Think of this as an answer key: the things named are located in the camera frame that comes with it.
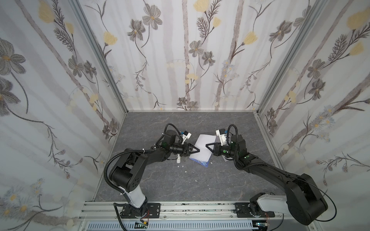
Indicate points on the white slotted cable duct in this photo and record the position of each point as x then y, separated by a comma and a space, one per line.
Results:
196, 225

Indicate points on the grey paper envelope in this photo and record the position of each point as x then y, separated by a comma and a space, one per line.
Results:
227, 158

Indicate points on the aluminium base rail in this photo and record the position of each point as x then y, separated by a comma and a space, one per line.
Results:
161, 211

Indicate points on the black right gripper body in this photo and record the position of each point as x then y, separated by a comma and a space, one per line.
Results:
217, 148

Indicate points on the blue bordered letter paper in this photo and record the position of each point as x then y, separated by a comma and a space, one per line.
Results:
204, 154

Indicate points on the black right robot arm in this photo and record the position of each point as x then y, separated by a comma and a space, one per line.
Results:
302, 199

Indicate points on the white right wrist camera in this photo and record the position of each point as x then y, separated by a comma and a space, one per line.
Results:
222, 135

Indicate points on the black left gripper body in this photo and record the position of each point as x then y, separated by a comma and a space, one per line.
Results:
186, 148

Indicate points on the white glue stick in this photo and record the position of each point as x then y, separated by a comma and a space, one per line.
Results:
178, 160

